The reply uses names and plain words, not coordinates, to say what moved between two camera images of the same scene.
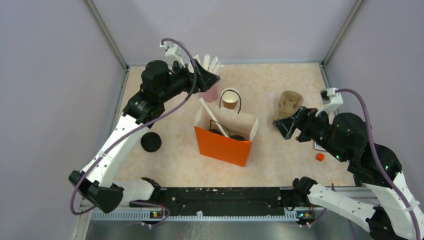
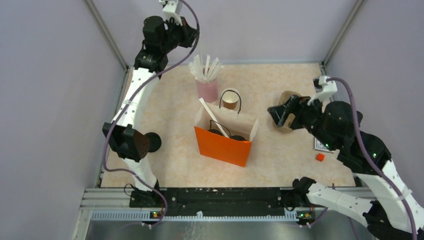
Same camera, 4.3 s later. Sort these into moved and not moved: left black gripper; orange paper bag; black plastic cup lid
Moved: left black gripper
Not moved: black plastic cup lid; orange paper bag
